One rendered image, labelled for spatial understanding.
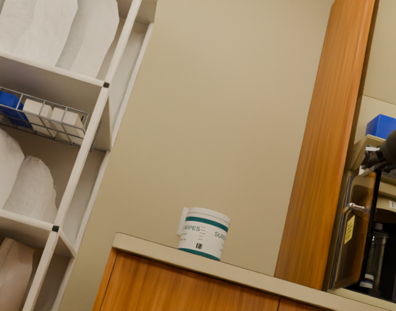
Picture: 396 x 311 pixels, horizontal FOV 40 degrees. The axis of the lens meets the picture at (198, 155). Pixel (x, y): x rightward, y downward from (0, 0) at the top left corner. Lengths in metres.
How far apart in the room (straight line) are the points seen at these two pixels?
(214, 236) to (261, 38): 1.23
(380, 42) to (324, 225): 0.79
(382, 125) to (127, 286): 1.01
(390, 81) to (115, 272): 1.25
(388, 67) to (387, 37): 0.13
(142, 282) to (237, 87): 1.21
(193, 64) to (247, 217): 0.71
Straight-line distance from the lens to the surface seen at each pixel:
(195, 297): 1.46
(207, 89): 2.38
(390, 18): 2.27
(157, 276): 1.45
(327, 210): 1.78
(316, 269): 1.74
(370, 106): 2.06
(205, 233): 1.55
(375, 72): 2.13
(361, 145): 1.91
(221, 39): 2.50
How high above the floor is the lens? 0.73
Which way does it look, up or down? 18 degrees up
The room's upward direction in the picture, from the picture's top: 16 degrees clockwise
